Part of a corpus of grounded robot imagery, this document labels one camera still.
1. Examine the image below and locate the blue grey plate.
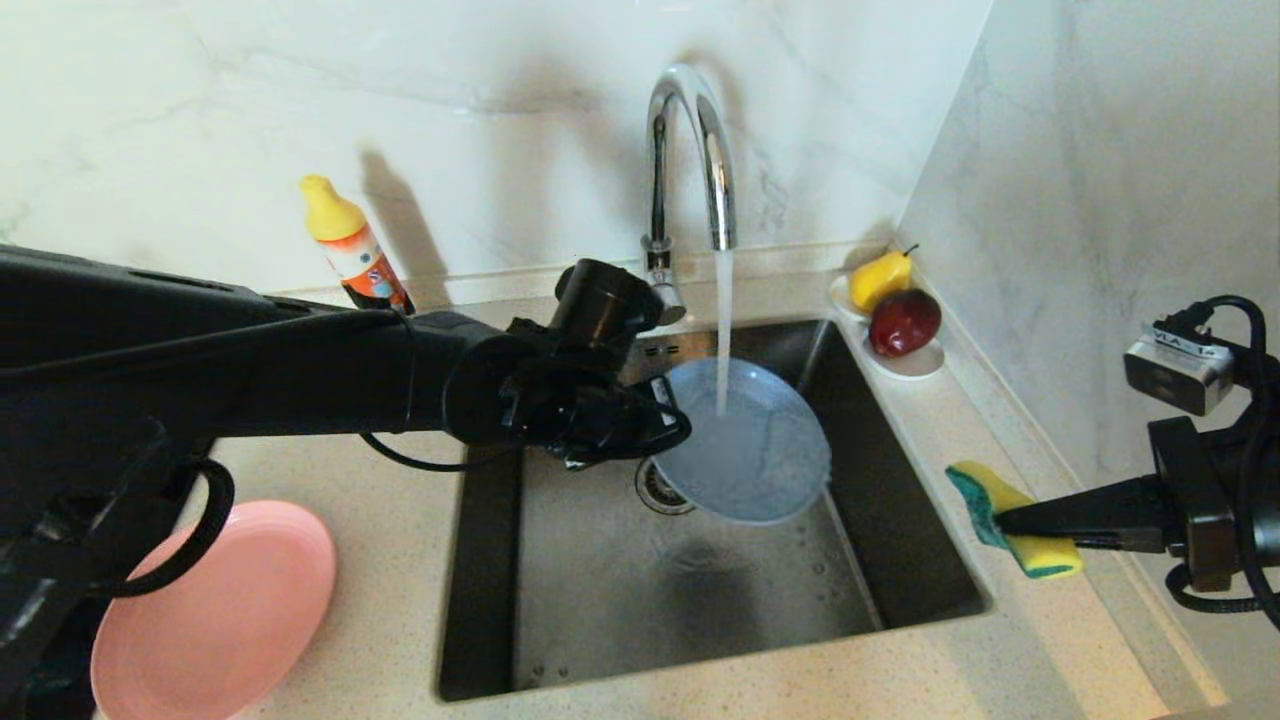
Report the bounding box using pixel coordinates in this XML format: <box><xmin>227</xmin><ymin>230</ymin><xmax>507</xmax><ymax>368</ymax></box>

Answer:
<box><xmin>650</xmin><ymin>358</ymin><xmax>833</xmax><ymax>527</ymax></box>

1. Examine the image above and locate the yellow green sponge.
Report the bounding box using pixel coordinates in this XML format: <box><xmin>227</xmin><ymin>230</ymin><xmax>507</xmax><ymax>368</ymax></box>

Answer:
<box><xmin>945</xmin><ymin>461</ymin><xmax>1084</xmax><ymax>580</ymax></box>

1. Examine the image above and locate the chrome gooseneck faucet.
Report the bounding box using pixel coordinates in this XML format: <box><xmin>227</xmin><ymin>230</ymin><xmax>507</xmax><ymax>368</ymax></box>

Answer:
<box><xmin>640</xmin><ymin>64</ymin><xmax>739</xmax><ymax>326</ymax></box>

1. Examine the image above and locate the orange dish soap bottle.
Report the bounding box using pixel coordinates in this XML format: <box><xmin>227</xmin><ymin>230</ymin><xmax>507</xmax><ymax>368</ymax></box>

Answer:
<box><xmin>300</xmin><ymin>175</ymin><xmax>416</xmax><ymax>316</ymax></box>

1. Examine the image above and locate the pink plate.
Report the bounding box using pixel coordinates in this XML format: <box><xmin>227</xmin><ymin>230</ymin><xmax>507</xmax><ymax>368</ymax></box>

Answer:
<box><xmin>90</xmin><ymin>500</ymin><xmax>338</xmax><ymax>720</ymax></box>

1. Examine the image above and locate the stainless steel sink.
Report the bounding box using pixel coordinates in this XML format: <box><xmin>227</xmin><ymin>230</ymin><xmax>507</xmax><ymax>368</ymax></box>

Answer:
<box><xmin>438</xmin><ymin>320</ymin><xmax>991</xmax><ymax>701</ymax></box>

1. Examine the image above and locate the round metal drain strainer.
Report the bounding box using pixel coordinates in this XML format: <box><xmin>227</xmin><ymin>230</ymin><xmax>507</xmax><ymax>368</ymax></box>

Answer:
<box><xmin>636</xmin><ymin>458</ymin><xmax>696</xmax><ymax>516</ymax></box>

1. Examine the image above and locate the small white dish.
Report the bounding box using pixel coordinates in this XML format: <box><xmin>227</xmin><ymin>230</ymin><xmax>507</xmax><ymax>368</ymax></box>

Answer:
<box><xmin>829</xmin><ymin>277</ymin><xmax>946</xmax><ymax>382</ymax></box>

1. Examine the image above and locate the yellow pear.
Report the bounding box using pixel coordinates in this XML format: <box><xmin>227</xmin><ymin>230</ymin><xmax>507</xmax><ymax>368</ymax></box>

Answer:
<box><xmin>850</xmin><ymin>245</ymin><xmax>919</xmax><ymax>315</ymax></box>

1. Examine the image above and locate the dark red apple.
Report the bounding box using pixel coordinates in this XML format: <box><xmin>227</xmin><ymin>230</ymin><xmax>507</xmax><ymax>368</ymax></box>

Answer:
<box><xmin>868</xmin><ymin>290</ymin><xmax>943</xmax><ymax>359</ymax></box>

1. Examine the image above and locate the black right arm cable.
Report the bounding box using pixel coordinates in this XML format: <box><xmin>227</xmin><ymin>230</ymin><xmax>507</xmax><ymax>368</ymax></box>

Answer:
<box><xmin>1165</xmin><ymin>295</ymin><xmax>1280</xmax><ymax>633</ymax></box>

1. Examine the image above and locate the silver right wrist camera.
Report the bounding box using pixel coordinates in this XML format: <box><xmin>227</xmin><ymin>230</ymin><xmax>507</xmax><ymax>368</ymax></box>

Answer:
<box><xmin>1123</xmin><ymin>315</ymin><xmax>1236</xmax><ymax>417</ymax></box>

